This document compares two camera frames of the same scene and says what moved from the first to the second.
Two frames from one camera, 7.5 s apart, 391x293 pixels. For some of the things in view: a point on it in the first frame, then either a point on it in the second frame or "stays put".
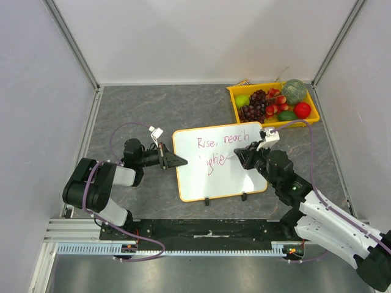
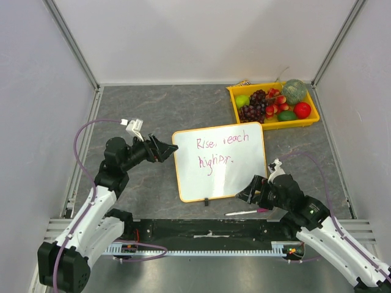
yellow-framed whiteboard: x=208 y=173 stays put
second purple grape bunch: x=258 y=97 stays put
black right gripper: x=255 y=157 -> x=258 y=189
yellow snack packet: x=244 y=82 stays put
